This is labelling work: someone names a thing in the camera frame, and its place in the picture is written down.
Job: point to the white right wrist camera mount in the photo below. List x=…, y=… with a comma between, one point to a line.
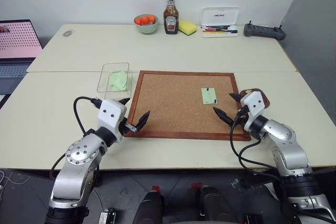
x=253, y=103

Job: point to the clear plastic container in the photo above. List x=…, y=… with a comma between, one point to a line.
x=105, y=77

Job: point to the yellow green sponge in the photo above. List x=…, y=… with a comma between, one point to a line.
x=187, y=27

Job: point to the dark rounded shape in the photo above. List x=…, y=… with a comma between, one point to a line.
x=215, y=205
x=148, y=208

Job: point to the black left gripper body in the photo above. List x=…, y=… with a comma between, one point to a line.
x=123, y=125

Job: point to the laptop with pink screen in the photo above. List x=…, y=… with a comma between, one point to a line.
x=15, y=43

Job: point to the gray round table grommet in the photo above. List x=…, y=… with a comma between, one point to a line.
x=67, y=33

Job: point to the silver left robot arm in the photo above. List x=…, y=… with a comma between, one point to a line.
x=78, y=166

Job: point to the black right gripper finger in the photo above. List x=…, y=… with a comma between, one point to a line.
x=223, y=115
x=236, y=97

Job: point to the gray remote controller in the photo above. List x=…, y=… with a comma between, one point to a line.
x=263, y=32

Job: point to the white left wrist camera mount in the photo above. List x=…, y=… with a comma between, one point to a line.
x=110, y=113

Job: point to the ketchup bottle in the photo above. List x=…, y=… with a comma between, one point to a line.
x=171, y=16

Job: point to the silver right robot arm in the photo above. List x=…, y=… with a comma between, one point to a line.
x=288, y=153

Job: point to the wood-framed cork board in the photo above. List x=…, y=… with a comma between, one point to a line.
x=181, y=103

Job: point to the pale green bowl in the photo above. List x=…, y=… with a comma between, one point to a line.
x=146, y=28

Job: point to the white open marker case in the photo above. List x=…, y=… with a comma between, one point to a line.
x=220, y=15

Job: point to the crumpled green paper notes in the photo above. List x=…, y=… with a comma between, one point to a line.
x=118, y=81

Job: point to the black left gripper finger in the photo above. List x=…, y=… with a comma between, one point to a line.
x=143, y=121
x=124, y=101

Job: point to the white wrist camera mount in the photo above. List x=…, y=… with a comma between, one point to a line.
x=253, y=103
x=110, y=113

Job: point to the orange round fruit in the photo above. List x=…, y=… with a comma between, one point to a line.
x=145, y=20
x=152, y=18
x=138, y=20

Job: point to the black red marker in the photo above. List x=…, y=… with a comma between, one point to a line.
x=216, y=27

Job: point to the red yellow marker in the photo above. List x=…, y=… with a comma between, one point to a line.
x=214, y=32

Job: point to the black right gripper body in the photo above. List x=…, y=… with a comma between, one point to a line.
x=241, y=120

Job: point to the small brown wooden dish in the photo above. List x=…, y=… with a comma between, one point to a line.
x=265, y=102

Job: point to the flat green paper note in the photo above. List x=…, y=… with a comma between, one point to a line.
x=208, y=96

